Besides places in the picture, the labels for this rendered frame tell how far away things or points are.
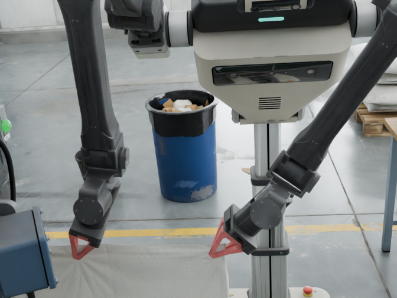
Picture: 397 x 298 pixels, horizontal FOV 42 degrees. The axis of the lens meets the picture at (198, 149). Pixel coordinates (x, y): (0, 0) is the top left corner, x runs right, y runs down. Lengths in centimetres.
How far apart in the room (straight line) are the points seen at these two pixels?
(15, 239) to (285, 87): 85
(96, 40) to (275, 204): 41
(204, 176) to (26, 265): 269
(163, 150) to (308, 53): 216
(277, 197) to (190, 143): 236
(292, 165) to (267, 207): 10
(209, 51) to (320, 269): 178
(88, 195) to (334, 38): 70
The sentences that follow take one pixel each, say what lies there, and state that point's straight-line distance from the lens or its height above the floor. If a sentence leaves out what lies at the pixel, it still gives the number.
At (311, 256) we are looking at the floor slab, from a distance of 292.
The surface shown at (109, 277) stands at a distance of 115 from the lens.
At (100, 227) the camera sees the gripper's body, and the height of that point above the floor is 113.
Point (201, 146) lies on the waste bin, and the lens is 329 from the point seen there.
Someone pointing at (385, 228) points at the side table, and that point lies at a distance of 293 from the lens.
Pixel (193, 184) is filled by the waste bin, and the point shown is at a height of 13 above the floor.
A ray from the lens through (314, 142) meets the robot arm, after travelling 92.
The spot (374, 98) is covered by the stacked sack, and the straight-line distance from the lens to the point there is 432.
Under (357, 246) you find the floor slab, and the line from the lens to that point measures 303.
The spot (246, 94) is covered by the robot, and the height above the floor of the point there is 126.
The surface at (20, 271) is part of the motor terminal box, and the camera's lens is 77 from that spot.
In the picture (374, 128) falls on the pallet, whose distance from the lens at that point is 445.
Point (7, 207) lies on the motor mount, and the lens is 83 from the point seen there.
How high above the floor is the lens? 168
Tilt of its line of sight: 23 degrees down
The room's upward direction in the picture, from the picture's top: 4 degrees counter-clockwise
